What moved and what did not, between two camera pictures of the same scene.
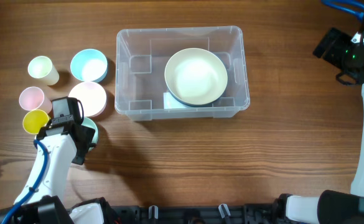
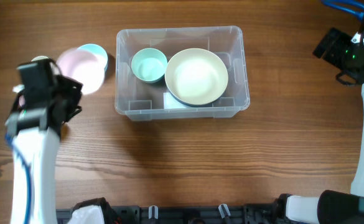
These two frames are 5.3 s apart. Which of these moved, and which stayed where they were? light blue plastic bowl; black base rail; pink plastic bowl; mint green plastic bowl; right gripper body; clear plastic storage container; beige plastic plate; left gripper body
Moved: mint green plastic bowl; light blue plastic bowl; pink plastic bowl; left gripper body
Stayed: black base rail; beige plastic plate; right gripper body; clear plastic storage container
